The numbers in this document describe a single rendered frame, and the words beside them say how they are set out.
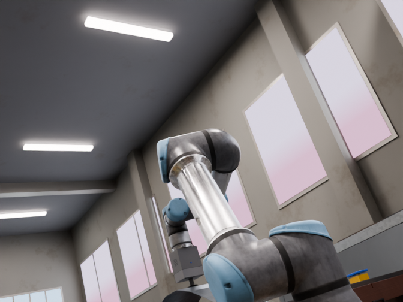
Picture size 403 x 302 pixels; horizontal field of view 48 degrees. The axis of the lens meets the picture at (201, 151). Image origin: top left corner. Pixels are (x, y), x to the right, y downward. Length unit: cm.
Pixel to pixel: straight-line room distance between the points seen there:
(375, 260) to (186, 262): 82
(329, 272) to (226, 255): 20
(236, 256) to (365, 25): 477
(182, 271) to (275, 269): 73
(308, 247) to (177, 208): 69
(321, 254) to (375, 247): 110
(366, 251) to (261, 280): 121
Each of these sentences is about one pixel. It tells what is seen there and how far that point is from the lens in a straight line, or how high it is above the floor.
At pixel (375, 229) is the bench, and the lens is 200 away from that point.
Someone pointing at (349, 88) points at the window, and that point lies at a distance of 546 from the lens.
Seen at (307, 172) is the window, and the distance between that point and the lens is 578.
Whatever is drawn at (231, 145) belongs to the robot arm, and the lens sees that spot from 122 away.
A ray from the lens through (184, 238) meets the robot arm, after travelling 162.
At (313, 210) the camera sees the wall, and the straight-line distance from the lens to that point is 578.
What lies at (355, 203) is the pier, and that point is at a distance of 517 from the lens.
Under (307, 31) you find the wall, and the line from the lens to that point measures 602.
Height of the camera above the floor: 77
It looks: 24 degrees up
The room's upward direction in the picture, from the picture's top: 18 degrees counter-clockwise
